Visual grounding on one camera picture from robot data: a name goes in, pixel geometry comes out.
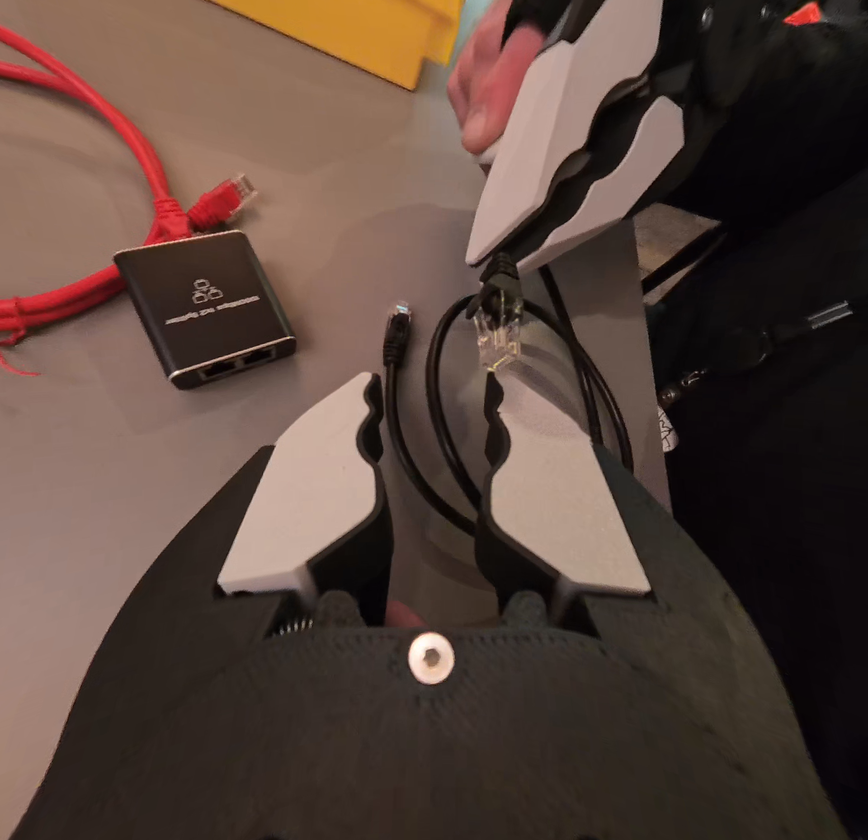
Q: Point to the black ethernet splitter box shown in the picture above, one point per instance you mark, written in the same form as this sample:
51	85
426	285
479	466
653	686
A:
203	297

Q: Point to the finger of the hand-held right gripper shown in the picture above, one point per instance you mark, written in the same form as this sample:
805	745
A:
630	168
522	148

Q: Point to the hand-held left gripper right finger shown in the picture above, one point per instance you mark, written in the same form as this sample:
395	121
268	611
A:
563	514

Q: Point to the person's right hand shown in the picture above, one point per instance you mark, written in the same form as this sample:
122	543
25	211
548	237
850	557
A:
488	87

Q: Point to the white hanging tag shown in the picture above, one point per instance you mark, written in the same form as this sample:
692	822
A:
668	433

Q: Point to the yellow plastic bin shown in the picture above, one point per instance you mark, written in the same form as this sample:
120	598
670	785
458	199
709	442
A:
305	6

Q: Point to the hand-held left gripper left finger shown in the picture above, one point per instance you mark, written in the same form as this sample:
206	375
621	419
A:
305	501

